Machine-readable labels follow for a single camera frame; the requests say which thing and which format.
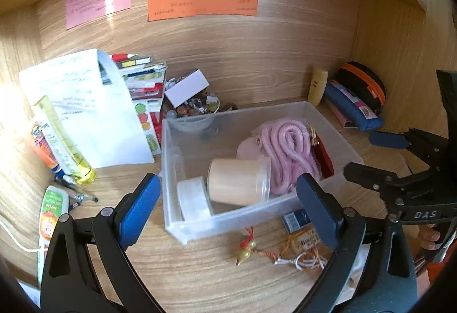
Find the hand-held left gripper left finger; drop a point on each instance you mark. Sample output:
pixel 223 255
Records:
pixel 139 206

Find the blue card box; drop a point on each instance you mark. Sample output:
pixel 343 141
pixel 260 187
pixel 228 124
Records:
pixel 294 220

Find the orange garment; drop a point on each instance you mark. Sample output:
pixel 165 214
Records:
pixel 435 272

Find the stack of books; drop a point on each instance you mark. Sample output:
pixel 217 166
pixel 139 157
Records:
pixel 142 77

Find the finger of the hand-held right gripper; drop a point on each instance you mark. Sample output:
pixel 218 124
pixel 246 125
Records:
pixel 387 139
pixel 371 177

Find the white fruit print box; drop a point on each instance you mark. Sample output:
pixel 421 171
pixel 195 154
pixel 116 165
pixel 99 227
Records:
pixel 148 127

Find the green and white tube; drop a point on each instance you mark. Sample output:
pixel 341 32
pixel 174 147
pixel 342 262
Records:
pixel 51 216

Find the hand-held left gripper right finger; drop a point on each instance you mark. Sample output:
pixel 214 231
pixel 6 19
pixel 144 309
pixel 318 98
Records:
pixel 317 209

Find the orange tag charm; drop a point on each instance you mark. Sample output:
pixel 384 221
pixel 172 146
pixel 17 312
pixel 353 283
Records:
pixel 303 241

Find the yellow tube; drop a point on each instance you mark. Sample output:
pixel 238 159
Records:
pixel 64 145

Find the orange tube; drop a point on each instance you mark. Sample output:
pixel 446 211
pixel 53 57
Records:
pixel 43 145

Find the clear cup with beige contents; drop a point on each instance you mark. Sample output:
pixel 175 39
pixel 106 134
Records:
pixel 235 181

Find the pink notebook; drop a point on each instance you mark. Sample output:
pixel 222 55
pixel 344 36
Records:
pixel 341 117

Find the red pouch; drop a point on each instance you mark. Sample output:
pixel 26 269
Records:
pixel 325 156

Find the glass bowl of candies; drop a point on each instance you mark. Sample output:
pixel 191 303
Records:
pixel 192 108

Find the orange paper note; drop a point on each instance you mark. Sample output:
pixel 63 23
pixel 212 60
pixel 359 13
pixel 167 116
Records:
pixel 203 2

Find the cream bottle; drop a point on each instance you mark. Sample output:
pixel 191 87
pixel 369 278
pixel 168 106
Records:
pixel 317 88

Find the blue pencil case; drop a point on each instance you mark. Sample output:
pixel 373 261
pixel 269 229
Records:
pixel 353 108

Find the wooden desktop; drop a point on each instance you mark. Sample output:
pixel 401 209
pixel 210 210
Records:
pixel 200 273

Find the white paper sheet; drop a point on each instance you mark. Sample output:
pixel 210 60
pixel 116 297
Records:
pixel 100 120

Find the clear plastic storage box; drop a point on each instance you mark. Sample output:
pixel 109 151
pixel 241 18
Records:
pixel 257 213

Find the small white box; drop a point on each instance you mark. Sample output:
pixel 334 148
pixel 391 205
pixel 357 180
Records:
pixel 187 88

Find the white tape roll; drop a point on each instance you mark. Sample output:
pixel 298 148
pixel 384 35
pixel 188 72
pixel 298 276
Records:
pixel 192 199

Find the person's right hand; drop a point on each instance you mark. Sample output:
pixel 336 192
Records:
pixel 428 238

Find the black and orange case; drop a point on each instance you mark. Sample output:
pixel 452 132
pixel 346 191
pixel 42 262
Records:
pixel 367 84

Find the gold gourd charm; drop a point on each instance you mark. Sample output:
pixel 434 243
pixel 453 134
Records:
pixel 244 254

